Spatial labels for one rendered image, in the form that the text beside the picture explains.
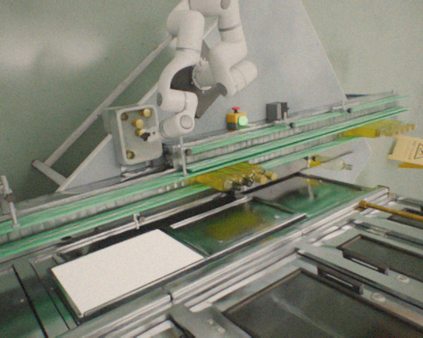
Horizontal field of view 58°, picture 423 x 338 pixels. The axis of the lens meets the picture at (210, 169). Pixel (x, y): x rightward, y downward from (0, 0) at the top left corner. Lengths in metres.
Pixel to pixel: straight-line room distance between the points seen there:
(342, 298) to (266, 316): 0.22
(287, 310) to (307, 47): 1.59
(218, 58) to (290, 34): 0.88
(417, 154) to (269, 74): 2.89
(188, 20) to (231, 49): 0.21
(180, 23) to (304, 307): 0.94
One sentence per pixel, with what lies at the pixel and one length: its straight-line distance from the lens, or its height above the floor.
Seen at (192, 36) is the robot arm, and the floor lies 1.17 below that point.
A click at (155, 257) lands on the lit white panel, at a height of 1.18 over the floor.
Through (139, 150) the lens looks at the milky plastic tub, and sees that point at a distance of 1.64.
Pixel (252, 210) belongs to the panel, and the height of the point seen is 1.13.
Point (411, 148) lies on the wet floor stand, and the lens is 4.73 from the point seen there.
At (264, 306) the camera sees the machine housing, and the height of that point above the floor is 1.57.
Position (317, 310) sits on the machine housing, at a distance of 1.10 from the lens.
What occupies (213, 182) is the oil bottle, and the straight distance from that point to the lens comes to 1.57.
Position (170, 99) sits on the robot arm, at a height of 1.14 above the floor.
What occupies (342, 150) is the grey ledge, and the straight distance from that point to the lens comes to 2.43.
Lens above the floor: 2.23
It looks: 52 degrees down
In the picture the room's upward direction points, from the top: 106 degrees clockwise
